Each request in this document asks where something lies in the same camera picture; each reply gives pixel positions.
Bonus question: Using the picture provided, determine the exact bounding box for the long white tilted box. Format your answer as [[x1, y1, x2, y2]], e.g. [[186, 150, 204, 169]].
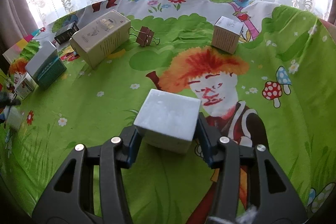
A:
[[70, 10, 131, 68]]

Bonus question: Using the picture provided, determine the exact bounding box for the white cube box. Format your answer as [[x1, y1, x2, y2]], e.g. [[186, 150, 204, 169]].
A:
[[133, 89, 201, 154]]

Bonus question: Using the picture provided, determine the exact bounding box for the white barcode medicine box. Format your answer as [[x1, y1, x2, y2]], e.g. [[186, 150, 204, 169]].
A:
[[4, 106, 23, 132]]

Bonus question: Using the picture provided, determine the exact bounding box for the beige cube box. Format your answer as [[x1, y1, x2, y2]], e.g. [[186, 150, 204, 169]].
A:
[[211, 16, 244, 55]]

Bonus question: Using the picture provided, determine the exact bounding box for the pink drape curtain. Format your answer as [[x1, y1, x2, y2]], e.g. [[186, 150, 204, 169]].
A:
[[1, 0, 38, 52]]

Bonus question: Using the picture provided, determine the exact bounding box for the maroon binder clip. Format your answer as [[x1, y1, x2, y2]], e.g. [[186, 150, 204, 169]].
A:
[[128, 26, 161, 47]]

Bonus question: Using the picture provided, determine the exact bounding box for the black rectangular box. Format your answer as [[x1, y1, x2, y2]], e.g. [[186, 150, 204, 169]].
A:
[[54, 22, 79, 44]]

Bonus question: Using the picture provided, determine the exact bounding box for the green cartoon printed cloth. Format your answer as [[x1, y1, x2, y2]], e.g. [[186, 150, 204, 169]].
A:
[[1, 0, 335, 223]]

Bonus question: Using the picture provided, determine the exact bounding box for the small white cartoon box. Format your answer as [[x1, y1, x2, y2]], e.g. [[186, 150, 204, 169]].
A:
[[15, 73, 37, 100]]

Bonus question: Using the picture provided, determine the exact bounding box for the teal green box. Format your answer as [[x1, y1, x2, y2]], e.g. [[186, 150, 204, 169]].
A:
[[25, 42, 66, 90]]

